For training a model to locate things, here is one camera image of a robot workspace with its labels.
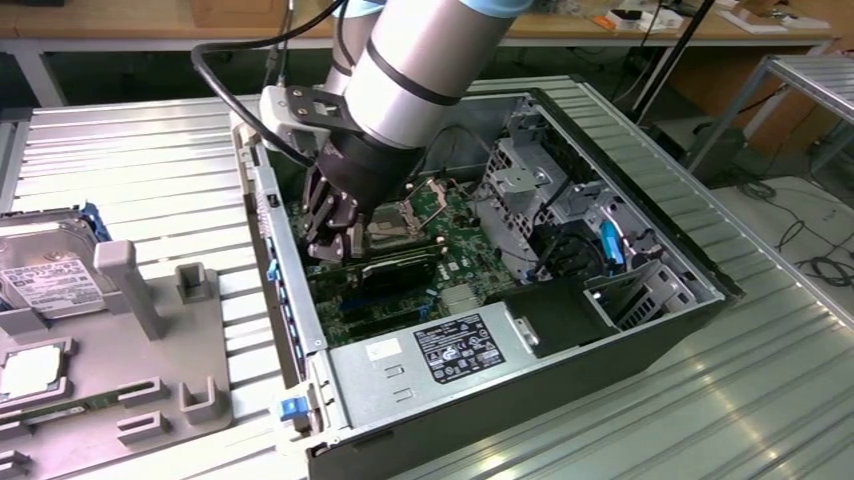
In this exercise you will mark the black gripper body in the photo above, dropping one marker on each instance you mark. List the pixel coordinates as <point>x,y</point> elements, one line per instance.
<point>374,170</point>

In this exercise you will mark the green Nvidia Quadro graphics card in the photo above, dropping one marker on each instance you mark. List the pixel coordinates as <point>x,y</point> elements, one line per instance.
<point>401,277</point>

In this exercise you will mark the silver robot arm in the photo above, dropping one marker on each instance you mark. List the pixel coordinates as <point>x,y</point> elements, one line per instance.
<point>428,60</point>

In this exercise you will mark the CPU socket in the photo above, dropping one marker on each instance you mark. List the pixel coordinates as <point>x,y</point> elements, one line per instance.
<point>390,225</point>

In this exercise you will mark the silver socket cover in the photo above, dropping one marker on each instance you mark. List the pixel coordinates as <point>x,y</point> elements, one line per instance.
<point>437,192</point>

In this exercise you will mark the blue slot retention clip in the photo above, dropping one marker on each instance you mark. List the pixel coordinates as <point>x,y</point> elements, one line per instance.
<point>271,272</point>

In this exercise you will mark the blue expansion slot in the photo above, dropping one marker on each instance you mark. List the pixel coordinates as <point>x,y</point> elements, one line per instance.
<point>357,305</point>

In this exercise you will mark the green Dell motherboard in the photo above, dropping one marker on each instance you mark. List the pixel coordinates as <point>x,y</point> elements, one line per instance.
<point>468,250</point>

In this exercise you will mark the silver chipset heatsink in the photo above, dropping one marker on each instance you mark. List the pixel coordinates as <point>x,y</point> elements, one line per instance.
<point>461,296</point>

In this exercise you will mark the silver disk bay cage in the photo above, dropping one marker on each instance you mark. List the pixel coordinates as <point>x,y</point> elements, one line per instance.
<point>528,180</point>

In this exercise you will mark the white power supply sticker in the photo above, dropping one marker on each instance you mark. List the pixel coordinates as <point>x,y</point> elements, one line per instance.
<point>384,348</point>

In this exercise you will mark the black power supply label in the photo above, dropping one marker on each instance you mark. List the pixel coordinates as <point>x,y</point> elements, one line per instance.
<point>457,350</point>

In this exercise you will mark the silver power supply unit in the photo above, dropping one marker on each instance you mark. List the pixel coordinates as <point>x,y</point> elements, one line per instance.
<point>374,380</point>

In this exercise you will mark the black plastic shroud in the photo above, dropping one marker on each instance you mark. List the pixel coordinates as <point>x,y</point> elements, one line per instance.
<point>554,320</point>

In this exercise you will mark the blue case release latch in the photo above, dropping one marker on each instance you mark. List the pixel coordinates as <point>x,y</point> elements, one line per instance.
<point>291,407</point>

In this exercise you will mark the blue disk bay latch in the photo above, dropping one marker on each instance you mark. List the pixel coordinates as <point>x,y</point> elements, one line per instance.
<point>610,245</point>

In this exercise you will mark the grey plastic parts rack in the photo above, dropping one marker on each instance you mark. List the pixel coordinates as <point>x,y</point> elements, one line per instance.
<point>134,360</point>

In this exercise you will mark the silver hard disk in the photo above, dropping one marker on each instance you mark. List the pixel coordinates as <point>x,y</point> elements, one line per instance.
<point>41,270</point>

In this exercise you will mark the open grey PC case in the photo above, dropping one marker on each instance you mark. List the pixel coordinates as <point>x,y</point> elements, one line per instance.
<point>468,425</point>

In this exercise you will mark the silver perforated disk bay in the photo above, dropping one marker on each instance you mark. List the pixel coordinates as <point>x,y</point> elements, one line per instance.
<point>641,300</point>

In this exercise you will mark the wooden desk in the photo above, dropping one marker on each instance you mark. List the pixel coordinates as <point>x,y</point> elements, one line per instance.
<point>134,25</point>

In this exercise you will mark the dark bin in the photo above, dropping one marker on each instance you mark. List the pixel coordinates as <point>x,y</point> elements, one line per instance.
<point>701,145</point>

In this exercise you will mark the orange black box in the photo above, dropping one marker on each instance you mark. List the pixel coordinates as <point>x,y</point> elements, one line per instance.
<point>634,19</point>

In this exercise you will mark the green RAM stick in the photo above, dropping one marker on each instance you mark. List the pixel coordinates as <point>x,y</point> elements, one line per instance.
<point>101,400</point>

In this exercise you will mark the black stand pole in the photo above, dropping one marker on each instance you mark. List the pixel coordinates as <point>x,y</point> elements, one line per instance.
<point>674,55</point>

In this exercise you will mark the silver CPU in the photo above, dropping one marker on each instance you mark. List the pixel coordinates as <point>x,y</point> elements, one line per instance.
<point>30,370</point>

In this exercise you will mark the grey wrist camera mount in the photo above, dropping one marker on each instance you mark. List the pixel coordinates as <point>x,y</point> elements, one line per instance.
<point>294,115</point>

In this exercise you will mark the aluminium frame table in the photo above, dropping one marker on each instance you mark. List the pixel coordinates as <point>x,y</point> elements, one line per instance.
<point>815,75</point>

